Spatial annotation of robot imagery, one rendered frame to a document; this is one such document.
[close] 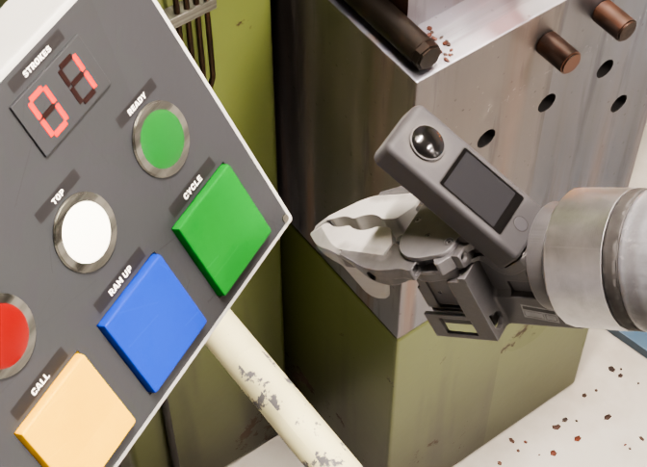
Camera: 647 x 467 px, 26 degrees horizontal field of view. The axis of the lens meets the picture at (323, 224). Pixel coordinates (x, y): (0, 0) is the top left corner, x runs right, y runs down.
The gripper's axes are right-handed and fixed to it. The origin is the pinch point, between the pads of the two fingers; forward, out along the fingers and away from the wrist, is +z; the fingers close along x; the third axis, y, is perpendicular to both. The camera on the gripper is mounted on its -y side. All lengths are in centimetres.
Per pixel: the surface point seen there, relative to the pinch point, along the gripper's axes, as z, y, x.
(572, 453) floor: 41, 100, 52
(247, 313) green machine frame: 59, 47, 30
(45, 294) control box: 11.0, -8.0, -15.4
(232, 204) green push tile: 10.3, -0.3, 1.7
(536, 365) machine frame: 41, 82, 54
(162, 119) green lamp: 10.6, -9.9, 0.9
